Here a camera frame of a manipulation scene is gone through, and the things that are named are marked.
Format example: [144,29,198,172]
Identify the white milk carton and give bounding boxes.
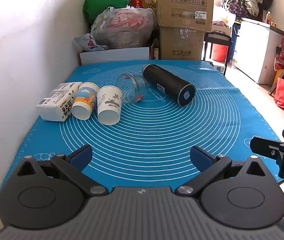
[36,82,82,122]

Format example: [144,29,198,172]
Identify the blue silicone baking mat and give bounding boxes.
[10,61,277,189]

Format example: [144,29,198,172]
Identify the black cylindrical thermos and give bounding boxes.
[142,64,196,107]

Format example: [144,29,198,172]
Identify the lower cardboard box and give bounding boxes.
[159,27,205,61]

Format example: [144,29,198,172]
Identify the white flat box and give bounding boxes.
[80,47,150,66]

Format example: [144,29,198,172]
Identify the white paper cup grey print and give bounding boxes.
[97,86,122,126]

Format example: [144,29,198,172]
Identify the paper cup orange blue print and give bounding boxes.
[71,82,99,120]

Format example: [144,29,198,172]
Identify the clear glass cup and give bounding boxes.
[117,73,147,104]

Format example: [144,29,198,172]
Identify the small white printed bag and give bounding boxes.
[74,33,108,52]

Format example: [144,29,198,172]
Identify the translucent bag red contents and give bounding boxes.
[90,7,157,49]

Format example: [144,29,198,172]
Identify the cardboard box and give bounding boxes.
[156,0,214,32]
[159,27,205,61]

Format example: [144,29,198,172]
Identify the black metal chair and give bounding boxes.
[202,31,233,76]

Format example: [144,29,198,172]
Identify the upper cardboard box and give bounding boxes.
[156,0,214,32]

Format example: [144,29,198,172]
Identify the white chest freezer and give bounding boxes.
[235,18,284,85]

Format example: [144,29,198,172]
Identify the red bucket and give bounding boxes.
[212,43,228,62]

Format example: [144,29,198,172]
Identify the floral fabric bundle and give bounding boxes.
[221,0,251,21]

